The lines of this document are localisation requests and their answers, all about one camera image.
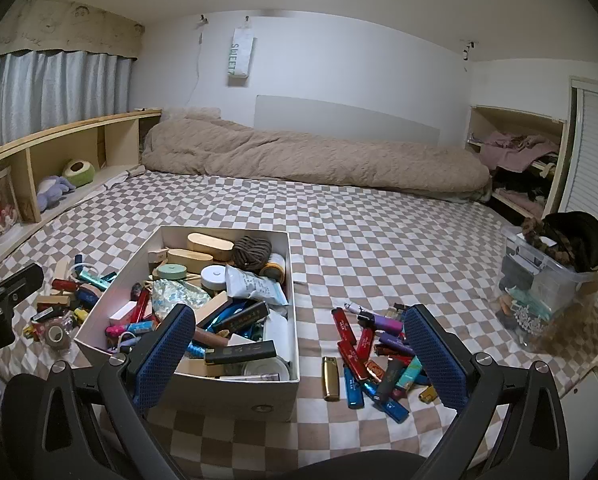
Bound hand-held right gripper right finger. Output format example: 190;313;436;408
403;303;570;480

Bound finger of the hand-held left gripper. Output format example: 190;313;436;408
0;262;45;307

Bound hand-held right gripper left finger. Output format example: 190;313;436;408
39;303;197;480

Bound heap of lighters and blocks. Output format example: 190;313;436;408
22;254;119;357

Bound pile of colourful lighters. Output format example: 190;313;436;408
321;301;441;424

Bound white cardboard box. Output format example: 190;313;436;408
73;225;301;423

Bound crinkled patterned clear bag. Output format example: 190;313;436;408
151;279;213;314

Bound clear tape roll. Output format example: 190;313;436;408
43;316;76;350

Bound purple vape device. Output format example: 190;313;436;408
357;311;405;336

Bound long black box gold print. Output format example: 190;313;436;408
204;340;278;365

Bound green round disc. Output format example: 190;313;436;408
156;262;188;281

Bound black rectangular box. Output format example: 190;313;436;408
211;301;270;334

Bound white round disc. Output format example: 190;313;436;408
200;266;230;292

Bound purple plush toy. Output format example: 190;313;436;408
36;174;78;212

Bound silver tiara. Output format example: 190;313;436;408
508;304;546;334

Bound wooden oval case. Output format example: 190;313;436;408
165;248;215;267
186;232;235;262

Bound teal hair accessory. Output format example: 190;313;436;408
506;286;547;307

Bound white snack packet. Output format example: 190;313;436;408
224;265;289;307

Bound green round plush toy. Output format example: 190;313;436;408
61;158;98;189

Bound black pouch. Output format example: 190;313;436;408
503;252;542;281

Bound brown knitted bundle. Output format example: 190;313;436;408
230;235;273;271

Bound white bottle orange cap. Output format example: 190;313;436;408
259;253;286;281

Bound clear plastic storage bin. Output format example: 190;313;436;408
496;224;598;357

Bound wooden shelf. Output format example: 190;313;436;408
0;108;163;257

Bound grey curtain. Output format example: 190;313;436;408
0;50;136;155

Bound dark brown braided wig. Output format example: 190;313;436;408
521;211;598;274

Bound dark clothes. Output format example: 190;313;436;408
491;162;556;196

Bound pink clothes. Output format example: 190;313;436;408
471;130;560;171

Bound beige duvet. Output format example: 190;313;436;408
140;107;492;204

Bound beige printed valance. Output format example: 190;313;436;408
0;0;145;62

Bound white louvered door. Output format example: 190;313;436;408
555;76;598;272

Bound hanging white sweet sign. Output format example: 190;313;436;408
227;27;256;86

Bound wooden wall cabinet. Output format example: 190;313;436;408
464;104;566;222

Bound grey wall panel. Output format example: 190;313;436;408
254;93;441;149

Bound white wall cord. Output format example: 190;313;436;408
187;29;205;109

